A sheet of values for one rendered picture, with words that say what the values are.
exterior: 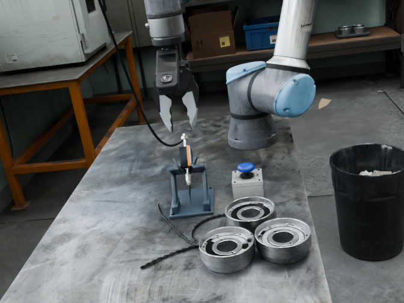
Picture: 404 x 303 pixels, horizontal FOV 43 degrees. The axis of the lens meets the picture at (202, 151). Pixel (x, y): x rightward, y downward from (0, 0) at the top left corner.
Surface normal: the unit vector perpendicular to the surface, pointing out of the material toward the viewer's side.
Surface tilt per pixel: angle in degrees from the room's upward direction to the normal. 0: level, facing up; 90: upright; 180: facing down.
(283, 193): 0
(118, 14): 90
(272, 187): 0
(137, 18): 90
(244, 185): 90
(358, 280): 0
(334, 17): 90
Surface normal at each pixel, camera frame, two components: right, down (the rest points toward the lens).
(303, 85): 0.59, 0.34
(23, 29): -0.08, 0.39
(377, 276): -0.14, -0.92
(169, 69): -0.14, -0.59
